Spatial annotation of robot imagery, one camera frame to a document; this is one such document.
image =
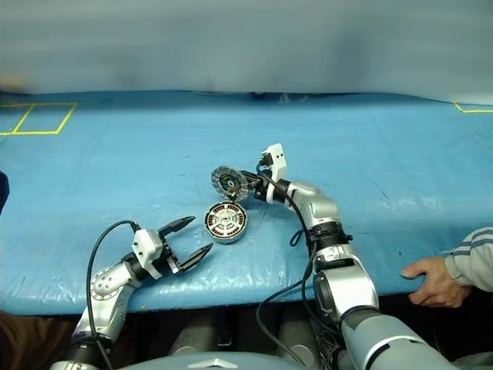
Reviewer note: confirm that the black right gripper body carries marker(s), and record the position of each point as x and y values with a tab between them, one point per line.
262	189

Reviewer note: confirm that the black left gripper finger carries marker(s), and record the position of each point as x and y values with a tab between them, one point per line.
177	224
196	256

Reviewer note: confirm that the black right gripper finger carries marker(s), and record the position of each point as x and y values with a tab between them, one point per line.
254	177
250	186

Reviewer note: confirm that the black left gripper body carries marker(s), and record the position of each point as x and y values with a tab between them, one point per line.
167	258

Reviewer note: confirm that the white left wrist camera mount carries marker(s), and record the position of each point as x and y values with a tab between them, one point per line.
144	243

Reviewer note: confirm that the grey robot torso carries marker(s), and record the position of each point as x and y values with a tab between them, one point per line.
215	364

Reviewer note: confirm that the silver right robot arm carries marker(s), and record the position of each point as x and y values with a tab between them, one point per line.
323	204

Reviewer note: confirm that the blue plastic table cover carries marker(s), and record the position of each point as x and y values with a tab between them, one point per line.
115	173

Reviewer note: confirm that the grey striped sleeve forearm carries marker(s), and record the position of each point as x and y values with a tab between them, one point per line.
473	254

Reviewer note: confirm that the motor stator base copper windings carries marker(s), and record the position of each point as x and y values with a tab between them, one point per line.
227	241

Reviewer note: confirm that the dark blue garment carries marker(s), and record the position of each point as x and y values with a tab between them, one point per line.
3	192

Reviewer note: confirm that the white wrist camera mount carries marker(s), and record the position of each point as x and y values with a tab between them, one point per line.
144	243
278	162

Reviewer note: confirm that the grey rounded robot leg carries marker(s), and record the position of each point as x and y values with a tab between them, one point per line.
194	335
294	339

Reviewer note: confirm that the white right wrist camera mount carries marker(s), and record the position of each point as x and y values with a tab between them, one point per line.
278	162

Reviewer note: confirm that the person's bare hand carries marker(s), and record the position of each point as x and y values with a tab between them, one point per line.
435	281

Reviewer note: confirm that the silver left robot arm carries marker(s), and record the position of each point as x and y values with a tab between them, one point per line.
104	293

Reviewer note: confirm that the white motor rotor disc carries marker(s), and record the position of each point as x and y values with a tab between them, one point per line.
227	181

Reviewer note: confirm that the brown object under table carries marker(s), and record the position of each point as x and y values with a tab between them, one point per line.
23	343

